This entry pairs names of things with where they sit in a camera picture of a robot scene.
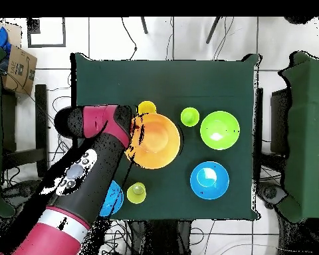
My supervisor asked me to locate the large orange bowl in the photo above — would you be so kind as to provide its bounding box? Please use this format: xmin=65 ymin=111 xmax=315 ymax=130
xmin=124 ymin=112 xmax=181 ymax=170

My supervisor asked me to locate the green cup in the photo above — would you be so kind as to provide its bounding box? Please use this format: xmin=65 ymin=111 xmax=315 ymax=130
xmin=179 ymin=106 xmax=201 ymax=128

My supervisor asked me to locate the pale translucent yellow cup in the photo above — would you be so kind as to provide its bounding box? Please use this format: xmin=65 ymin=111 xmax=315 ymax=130
xmin=126 ymin=181 xmax=148 ymax=205

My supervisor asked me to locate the large green bowl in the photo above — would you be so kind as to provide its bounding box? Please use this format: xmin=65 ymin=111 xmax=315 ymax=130
xmin=199 ymin=110 xmax=241 ymax=151

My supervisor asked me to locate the dark green table cloth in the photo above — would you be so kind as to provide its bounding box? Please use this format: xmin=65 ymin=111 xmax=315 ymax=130
xmin=70 ymin=52 xmax=261 ymax=221

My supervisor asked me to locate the large blue bowl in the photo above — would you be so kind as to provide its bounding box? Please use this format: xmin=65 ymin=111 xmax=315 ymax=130
xmin=189 ymin=161 xmax=231 ymax=201
xmin=98 ymin=179 xmax=125 ymax=218

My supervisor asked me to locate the black stand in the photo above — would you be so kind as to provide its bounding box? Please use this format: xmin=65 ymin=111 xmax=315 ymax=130
xmin=127 ymin=219 xmax=193 ymax=255

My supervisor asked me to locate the black tripod leg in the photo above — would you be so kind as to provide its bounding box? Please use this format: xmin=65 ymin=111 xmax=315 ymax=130
xmin=205 ymin=16 xmax=222 ymax=44
xmin=140 ymin=16 xmax=149 ymax=35

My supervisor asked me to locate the black chair base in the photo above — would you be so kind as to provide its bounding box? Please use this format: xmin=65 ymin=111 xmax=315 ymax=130
xmin=256 ymin=183 xmax=288 ymax=211

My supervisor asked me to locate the printed cardboard box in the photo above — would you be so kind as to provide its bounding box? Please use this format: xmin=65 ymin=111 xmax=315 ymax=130
xmin=1 ymin=43 xmax=39 ymax=96

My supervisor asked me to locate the blue bag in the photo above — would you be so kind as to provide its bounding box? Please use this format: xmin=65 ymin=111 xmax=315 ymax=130
xmin=0 ymin=26 xmax=12 ymax=54

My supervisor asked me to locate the black floor cable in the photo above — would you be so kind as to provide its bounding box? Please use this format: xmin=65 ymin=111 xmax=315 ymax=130
xmin=120 ymin=17 xmax=138 ymax=60

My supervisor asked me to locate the black chair frame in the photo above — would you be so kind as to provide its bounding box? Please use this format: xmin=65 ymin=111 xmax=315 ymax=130
xmin=1 ymin=84 xmax=49 ymax=179

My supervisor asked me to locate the black square floor frame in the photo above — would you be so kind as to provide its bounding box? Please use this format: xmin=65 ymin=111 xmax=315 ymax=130
xmin=26 ymin=17 xmax=67 ymax=48

